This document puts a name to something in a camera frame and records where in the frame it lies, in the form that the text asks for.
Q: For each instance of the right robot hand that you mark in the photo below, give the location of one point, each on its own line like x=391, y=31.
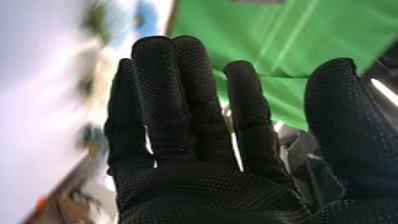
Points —
x=196, y=180

